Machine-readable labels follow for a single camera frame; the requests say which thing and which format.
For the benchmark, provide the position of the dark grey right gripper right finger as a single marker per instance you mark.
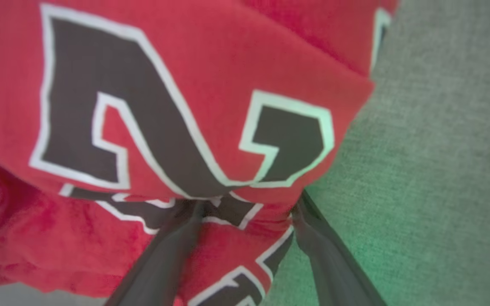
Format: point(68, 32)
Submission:
point(334, 263)

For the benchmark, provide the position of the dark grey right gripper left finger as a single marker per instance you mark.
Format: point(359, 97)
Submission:
point(164, 255)

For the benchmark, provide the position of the red jersey with white sleeves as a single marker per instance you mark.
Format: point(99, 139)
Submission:
point(185, 63)

